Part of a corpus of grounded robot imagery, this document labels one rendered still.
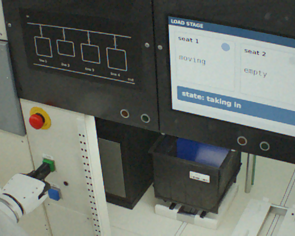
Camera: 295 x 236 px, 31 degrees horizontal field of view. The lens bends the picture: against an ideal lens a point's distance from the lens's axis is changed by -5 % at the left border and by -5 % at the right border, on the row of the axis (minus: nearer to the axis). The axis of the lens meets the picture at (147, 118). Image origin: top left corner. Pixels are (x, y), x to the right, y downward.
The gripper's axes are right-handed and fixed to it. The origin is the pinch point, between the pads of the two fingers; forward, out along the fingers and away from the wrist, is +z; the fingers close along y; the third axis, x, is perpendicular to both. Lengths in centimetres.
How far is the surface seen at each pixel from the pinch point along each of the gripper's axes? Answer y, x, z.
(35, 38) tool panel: 3.2, 38.1, 2.5
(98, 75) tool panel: 19.6, 31.4, 2.5
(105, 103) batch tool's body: 20.6, 24.3, 2.5
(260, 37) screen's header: 55, 47, 3
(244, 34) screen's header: 52, 47, 3
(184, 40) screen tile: 40, 43, 2
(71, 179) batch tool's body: 6.4, -3.0, 3.1
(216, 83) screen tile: 47, 35, 2
